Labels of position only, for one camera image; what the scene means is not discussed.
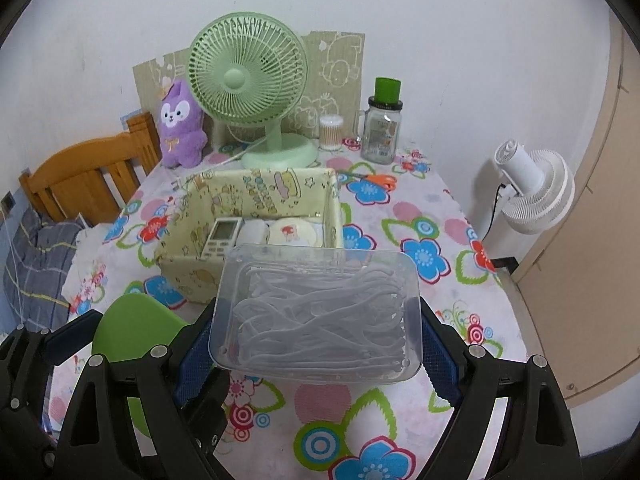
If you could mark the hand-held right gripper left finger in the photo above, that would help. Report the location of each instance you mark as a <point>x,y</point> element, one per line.
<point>192,365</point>

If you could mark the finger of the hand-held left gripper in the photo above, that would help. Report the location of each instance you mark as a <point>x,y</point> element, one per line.
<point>70,337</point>

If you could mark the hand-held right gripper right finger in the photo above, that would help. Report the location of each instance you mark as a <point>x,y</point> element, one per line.
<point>440,360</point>

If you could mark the green rounded case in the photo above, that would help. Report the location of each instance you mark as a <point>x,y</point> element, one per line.
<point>135,325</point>

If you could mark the yellow cartoon storage box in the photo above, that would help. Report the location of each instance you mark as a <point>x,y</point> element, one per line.
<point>185,265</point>

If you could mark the clear floss pick box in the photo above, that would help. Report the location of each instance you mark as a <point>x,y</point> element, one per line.
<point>320,310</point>

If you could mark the white remote control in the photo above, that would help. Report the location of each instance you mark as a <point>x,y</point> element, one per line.
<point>222,235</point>

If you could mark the white rounded case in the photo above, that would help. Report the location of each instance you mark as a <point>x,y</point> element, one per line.
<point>252,235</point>

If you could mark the round cream compact mirror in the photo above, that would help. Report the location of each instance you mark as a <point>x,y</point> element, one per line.
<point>292,232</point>

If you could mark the grey plaid blanket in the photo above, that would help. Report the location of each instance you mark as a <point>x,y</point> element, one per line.
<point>35,260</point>

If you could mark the floral tablecloth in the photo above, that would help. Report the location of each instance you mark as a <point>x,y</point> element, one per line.
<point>415,210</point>

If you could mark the wooden bed headboard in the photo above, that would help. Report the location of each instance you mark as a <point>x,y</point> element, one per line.
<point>75,175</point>

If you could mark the beige door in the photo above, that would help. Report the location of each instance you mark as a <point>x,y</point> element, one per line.
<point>590,260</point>

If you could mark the white standing fan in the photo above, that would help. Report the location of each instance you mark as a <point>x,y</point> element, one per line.
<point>540,185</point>

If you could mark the purple plush toy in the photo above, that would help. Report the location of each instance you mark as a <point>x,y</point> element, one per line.
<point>180,145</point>

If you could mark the pale blue paper sheet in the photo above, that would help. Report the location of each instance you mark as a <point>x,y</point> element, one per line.
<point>131,117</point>

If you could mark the glass mug jar green lid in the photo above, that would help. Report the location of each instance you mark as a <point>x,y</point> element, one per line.
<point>380,135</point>

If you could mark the clear cotton swab jar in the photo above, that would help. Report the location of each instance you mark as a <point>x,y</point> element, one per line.
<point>331,135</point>

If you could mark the green desk fan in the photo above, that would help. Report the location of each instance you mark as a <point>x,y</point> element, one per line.
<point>235,77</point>

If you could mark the cartoon print cardboard sheet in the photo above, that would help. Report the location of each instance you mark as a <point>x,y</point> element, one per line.
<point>340,70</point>

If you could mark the wall socket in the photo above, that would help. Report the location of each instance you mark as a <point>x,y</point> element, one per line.
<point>7,202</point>

